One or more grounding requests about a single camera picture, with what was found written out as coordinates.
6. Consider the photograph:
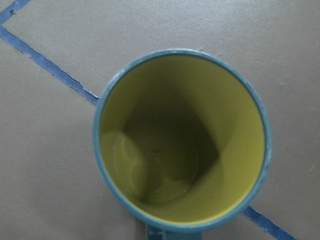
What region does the blue-green mug yellow inside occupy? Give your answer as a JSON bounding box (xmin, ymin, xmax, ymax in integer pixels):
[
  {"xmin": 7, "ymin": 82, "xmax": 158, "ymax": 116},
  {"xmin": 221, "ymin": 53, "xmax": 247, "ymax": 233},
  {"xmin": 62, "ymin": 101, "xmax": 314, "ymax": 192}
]
[{"xmin": 92, "ymin": 48, "xmax": 272, "ymax": 240}]

